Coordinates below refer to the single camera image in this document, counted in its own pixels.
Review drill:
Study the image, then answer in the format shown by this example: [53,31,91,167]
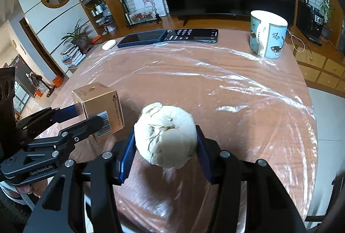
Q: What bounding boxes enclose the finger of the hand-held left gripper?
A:
[16,104,85,140]
[30,114,105,152]

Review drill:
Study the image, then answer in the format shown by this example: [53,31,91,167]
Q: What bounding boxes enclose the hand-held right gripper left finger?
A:
[23,129,135,233]

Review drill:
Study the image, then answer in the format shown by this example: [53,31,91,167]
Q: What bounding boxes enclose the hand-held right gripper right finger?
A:
[194,125,308,233]

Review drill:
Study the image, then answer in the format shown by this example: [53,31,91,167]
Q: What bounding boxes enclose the brown cardboard box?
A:
[72,82,124,143]

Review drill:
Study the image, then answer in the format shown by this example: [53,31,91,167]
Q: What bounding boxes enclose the paper-wrapped round tea cake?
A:
[134,102,197,169]

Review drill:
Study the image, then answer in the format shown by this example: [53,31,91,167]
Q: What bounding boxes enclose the person's left hand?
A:
[16,179,49,198]

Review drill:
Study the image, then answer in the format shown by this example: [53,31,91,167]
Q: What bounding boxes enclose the black chair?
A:
[0,67,17,142]
[306,175,345,223]

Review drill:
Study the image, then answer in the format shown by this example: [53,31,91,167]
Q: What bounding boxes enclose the stack of books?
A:
[61,44,87,68]

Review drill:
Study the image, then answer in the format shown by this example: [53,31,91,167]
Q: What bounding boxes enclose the potted plant in brown pot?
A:
[61,19,93,54]

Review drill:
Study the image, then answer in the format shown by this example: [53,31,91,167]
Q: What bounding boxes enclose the dark phone with blue case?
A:
[117,30,168,48]

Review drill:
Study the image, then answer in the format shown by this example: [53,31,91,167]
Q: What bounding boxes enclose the red flower painting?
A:
[129,11,159,25]

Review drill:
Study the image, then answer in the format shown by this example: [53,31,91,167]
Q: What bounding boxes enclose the black remote control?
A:
[160,29,219,43]

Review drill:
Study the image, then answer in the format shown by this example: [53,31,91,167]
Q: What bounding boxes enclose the blue bird print mug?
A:
[249,10,288,59]

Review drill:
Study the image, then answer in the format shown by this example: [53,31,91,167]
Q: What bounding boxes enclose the wooden sideboard with drawers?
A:
[286,28,345,99]

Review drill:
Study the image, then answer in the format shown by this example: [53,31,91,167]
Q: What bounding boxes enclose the black coffee machine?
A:
[296,3,325,46]

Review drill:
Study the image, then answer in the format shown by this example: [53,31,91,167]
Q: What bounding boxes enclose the small green potted plant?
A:
[319,0,336,24]

